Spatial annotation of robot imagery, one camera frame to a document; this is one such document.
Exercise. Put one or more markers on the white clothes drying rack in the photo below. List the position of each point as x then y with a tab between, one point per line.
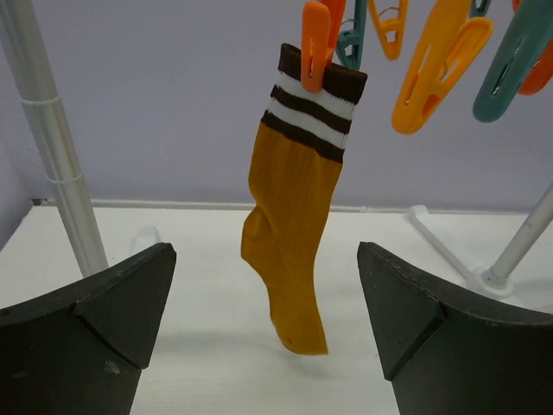
22	42

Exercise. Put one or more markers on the yellow orange clothes peg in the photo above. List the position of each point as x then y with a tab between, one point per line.
449	43

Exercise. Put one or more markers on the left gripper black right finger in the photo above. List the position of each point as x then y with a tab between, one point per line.
447	350

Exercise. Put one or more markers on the teal clothes peg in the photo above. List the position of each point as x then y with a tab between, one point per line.
522	63

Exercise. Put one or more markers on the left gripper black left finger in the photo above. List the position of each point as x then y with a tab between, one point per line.
81	349

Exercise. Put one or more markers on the mustard brown striped sock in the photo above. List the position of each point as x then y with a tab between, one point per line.
295	166

